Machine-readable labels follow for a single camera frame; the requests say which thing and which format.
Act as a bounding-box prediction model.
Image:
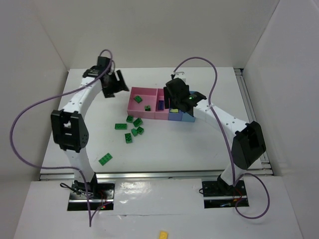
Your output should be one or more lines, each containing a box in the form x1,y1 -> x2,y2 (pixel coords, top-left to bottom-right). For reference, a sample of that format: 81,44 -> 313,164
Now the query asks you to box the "purple lego brick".
158,100 -> 164,111

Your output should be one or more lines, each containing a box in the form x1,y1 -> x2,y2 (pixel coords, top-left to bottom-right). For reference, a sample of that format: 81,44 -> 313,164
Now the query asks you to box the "green L-shaped lego brick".
134,95 -> 143,104

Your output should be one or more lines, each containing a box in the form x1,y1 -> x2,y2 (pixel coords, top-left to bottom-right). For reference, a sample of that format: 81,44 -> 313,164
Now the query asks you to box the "green lego brick bottom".
98,153 -> 113,166

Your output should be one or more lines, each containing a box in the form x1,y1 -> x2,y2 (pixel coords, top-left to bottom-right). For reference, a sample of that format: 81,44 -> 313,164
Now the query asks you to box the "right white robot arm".
163,75 -> 266,187

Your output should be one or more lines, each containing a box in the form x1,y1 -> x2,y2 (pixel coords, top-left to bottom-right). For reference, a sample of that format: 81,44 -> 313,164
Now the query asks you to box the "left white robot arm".
51,56 -> 129,190

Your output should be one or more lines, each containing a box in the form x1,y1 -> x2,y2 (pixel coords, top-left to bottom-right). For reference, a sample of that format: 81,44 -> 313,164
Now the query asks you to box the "purple blue container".
168,108 -> 183,121

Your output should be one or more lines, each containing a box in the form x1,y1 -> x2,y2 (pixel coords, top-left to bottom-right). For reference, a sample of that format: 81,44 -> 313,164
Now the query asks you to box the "small pink container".
155,88 -> 169,120

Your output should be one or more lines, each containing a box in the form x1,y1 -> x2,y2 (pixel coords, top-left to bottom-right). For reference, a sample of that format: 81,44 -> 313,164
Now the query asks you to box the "large pink container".
127,87 -> 158,120

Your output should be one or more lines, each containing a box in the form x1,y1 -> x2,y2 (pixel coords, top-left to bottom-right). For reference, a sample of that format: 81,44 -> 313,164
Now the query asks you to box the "small green lego brick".
131,128 -> 138,136

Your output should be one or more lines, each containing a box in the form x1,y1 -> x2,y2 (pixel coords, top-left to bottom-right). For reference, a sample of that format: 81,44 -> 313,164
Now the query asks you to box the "yellow lego brick foreground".
159,231 -> 168,239

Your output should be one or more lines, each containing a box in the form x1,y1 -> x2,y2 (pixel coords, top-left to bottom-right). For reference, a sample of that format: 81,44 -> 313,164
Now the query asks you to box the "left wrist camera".
82,69 -> 103,78

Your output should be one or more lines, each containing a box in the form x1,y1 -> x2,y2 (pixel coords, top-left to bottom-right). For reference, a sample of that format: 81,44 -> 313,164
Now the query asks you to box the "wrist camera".
171,72 -> 186,82
82,69 -> 103,78

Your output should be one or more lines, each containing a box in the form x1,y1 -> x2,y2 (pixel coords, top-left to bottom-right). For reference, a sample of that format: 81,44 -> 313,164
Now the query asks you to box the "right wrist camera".
171,72 -> 186,82

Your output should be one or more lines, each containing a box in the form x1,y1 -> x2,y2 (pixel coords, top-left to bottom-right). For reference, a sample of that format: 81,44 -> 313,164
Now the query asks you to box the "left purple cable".
9,49 -> 116,228

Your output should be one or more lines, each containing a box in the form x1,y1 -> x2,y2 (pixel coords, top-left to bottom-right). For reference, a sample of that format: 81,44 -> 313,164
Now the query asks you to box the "aluminium rail front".
39,171 -> 222,181

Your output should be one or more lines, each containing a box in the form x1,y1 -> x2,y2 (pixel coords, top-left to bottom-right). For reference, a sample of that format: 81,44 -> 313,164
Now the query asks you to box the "aluminium rail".
234,68 -> 274,175
39,171 -> 222,181

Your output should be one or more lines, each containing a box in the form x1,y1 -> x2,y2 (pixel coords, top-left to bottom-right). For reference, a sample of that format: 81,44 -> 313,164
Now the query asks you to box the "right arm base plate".
198,180 -> 249,209

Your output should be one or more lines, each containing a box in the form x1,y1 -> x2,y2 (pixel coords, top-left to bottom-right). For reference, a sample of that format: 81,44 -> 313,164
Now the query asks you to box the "aluminium rail right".
234,68 -> 274,175

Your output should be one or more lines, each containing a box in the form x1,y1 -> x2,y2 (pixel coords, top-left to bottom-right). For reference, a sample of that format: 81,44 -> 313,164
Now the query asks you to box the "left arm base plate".
67,183 -> 115,211

